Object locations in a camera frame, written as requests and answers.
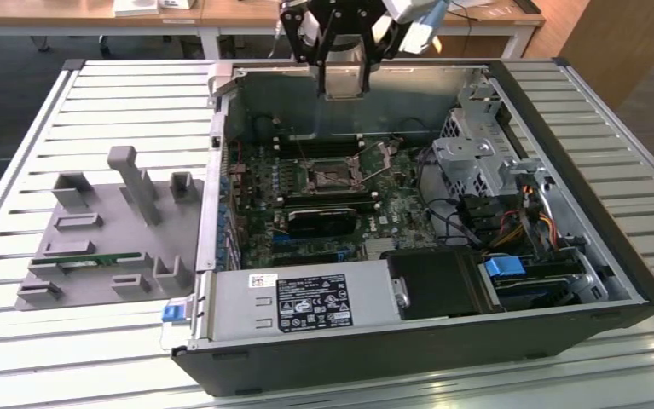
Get grey parts rack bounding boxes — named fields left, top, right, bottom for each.
left=12, top=145, right=208, bottom=313

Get silver chipset heat sink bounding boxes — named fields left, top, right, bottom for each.
left=365, top=238, right=401, bottom=259

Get blue case latch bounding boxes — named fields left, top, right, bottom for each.
left=160, top=299, right=188, bottom=325

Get black graphics card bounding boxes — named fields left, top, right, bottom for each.
left=284, top=206, right=359, bottom=240

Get metal socket cover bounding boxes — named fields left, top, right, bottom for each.
left=374, top=137, right=411, bottom=168

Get hard disk in blue carrier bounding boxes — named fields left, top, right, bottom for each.
left=478, top=253, right=585, bottom=313

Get black expansion slot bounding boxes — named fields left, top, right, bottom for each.
left=284, top=192, right=378, bottom=212

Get wooden cabinet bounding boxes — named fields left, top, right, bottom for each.
left=557, top=0, right=654, bottom=112

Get green RAM stick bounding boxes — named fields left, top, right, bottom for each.
left=57, top=251, right=147, bottom=268

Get CPU socket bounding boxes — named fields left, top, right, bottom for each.
left=302, top=157, right=363, bottom=193

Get white box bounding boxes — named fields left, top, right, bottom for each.
left=112, top=0, right=160, bottom=18

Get metal drive cage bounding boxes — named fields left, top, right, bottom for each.
left=430, top=83, right=545, bottom=198

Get thin metal locking lever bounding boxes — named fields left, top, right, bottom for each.
left=359, top=159, right=397, bottom=183

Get black plastic shroud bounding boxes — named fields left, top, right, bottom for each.
left=385, top=250, right=501, bottom=321

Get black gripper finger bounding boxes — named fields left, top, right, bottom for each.
left=279, top=5, right=343, bottom=100
left=358, top=8, right=403, bottom=97

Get black RAM slots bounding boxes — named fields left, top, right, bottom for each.
left=274, top=135, right=365, bottom=158

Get black open PC case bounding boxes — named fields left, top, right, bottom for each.
left=168, top=56, right=654, bottom=400

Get wooden desk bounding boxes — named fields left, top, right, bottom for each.
left=0, top=0, right=546, bottom=60

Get green motherboard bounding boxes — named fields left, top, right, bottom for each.
left=224, top=135, right=442, bottom=272

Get yellow red wire bundle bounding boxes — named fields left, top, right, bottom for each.
left=490, top=182, right=562, bottom=249

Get silver power supply with label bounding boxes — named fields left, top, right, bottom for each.
left=188, top=259, right=414, bottom=343

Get black wire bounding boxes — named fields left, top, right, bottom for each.
left=421, top=194, right=482, bottom=249

